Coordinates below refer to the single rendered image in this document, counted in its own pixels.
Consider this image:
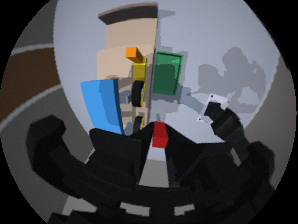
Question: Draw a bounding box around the red-headed pin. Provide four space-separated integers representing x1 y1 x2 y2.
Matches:
153 113 169 148

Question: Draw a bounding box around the yellow chock with orange handle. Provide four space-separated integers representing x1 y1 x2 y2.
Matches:
125 47 146 83

